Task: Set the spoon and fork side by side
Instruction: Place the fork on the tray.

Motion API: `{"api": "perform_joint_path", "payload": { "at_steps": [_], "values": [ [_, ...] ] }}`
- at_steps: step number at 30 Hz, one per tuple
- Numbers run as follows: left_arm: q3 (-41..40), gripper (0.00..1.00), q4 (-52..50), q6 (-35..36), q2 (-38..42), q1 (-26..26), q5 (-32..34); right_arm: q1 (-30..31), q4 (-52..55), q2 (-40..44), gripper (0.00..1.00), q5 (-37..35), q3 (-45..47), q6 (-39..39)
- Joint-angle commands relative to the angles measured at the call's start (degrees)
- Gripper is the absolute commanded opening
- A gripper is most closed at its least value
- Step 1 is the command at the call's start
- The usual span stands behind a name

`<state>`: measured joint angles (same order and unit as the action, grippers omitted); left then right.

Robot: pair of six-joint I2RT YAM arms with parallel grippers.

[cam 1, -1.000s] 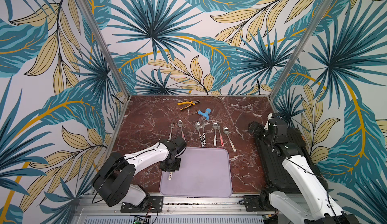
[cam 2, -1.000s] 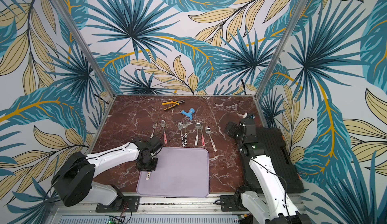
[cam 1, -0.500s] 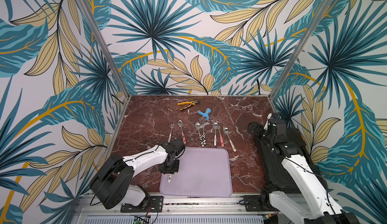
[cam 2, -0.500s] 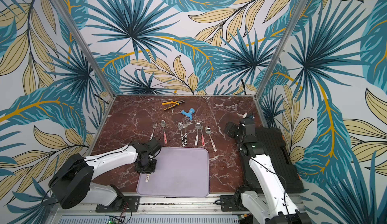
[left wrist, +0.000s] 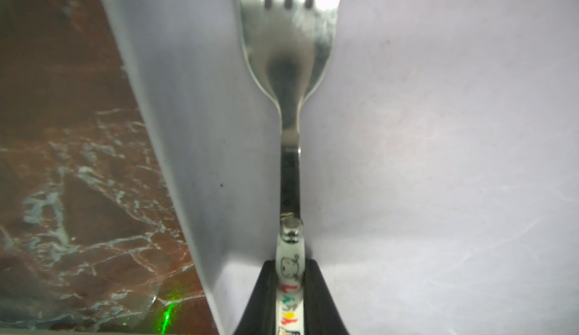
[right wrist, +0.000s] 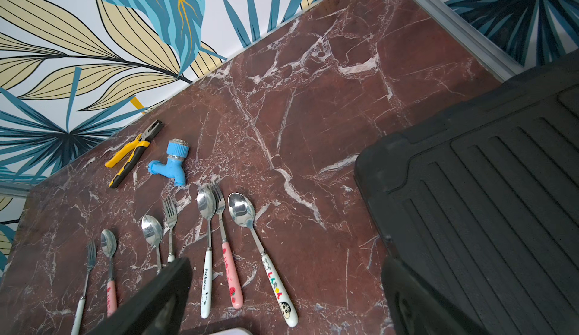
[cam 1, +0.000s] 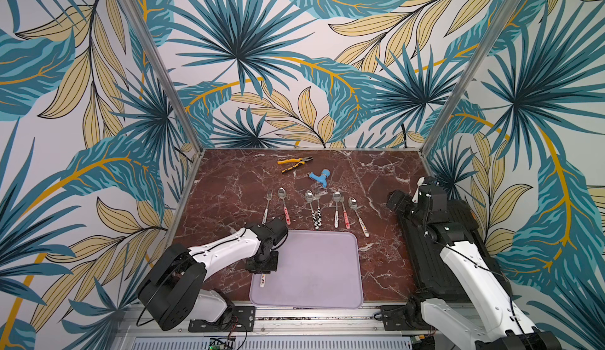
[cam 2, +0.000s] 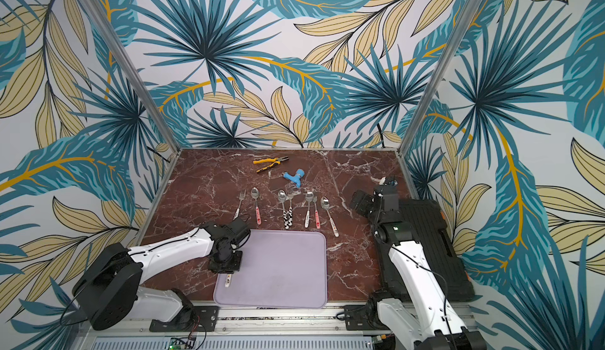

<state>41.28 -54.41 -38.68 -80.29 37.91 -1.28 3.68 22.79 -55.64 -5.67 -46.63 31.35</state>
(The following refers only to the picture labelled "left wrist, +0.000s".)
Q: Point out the lilac placemat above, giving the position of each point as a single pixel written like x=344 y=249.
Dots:
x=439 y=159

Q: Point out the fork with white printed handle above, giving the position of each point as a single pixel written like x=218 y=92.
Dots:
x=287 y=45

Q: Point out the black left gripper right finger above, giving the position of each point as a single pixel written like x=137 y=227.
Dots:
x=321 y=314

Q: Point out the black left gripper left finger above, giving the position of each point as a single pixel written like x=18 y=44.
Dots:
x=259 y=316

